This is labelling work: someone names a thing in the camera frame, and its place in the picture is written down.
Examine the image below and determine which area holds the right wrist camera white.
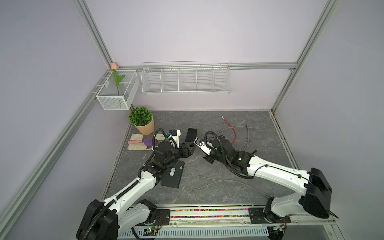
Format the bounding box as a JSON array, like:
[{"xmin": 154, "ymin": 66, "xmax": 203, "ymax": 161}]
[{"xmin": 194, "ymin": 137, "xmax": 211, "ymax": 155}]

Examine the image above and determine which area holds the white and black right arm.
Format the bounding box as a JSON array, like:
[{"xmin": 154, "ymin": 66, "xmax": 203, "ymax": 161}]
[{"xmin": 194, "ymin": 131, "xmax": 333, "ymax": 223}]

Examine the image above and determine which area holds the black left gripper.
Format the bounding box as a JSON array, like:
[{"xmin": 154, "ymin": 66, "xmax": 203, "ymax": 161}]
[{"xmin": 164, "ymin": 141, "xmax": 198, "ymax": 168}]

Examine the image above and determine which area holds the green plant in beige pot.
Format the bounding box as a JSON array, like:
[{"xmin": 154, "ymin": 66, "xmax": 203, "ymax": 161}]
[{"xmin": 129, "ymin": 106, "xmax": 155, "ymax": 135}]

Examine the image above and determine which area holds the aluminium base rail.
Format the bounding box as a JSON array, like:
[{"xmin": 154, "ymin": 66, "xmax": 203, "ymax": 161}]
[{"xmin": 83, "ymin": 204, "xmax": 337, "ymax": 240}]

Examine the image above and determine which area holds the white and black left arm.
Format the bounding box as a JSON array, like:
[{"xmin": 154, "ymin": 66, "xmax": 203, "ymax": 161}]
[{"xmin": 76, "ymin": 141, "xmax": 196, "ymax": 240}]

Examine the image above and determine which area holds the purple trowel with pink handle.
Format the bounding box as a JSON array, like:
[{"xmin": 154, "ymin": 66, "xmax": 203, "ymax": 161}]
[{"xmin": 128, "ymin": 138, "xmax": 159, "ymax": 147}]

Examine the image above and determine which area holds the white wire shelf wide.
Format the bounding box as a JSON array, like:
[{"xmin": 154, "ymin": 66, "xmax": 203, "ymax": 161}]
[{"xmin": 141, "ymin": 61, "xmax": 232, "ymax": 94}]

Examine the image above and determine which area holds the black ribbed network switch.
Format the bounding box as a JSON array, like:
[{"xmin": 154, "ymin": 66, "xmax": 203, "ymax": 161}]
[{"xmin": 185, "ymin": 128, "xmax": 198, "ymax": 142}]

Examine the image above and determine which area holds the pink tulip artificial flower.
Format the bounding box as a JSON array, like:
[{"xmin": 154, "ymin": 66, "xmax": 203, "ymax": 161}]
[{"xmin": 111, "ymin": 63, "xmax": 125, "ymax": 96}]

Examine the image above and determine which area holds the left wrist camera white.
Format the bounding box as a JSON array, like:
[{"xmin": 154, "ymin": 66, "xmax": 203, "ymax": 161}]
[{"xmin": 169, "ymin": 129, "xmax": 181, "ymax": 149}]

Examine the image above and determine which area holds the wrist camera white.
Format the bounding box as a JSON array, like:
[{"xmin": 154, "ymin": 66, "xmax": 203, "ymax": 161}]
[
  {"xmin": 194, "ymin": 137, "xmax": 211, "ymax": 155},
  {"xmin": 169, "ymin": 129, "xmax": 181, "ymax": 149}
]

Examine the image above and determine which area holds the white wire basket small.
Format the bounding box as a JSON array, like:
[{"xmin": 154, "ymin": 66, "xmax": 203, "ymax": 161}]
[{"xmin": 96, "ymin": 70, "xmax": 140, "ymax": 111}]

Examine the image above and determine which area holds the red ethernet cable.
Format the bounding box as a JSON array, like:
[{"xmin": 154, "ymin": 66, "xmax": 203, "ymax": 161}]
[{"xmin": 221, "ymin": 116, "xmax": 238, "ymax": 145}]

